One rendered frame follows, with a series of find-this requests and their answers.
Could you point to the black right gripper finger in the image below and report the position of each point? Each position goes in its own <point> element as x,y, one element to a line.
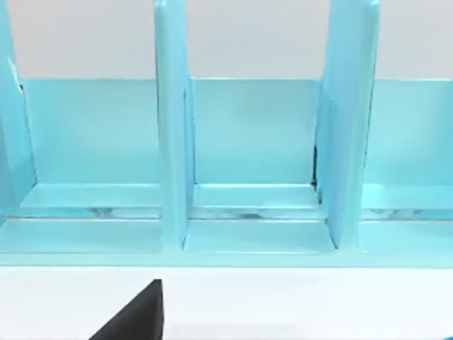
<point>141,315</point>

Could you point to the light blue rack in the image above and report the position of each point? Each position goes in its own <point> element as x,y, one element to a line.
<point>247,141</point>

